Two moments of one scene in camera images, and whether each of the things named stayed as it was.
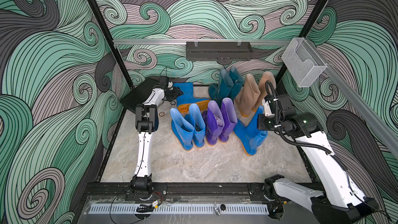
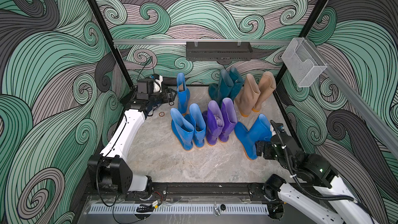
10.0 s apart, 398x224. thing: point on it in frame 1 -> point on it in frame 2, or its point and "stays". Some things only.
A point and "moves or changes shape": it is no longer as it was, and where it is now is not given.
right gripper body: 269,122 -> 268,152
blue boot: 184,129 stays
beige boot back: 245,97 stays
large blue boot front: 199,125 stays
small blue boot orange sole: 184,93 moves or changes shape
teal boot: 238,82 stays
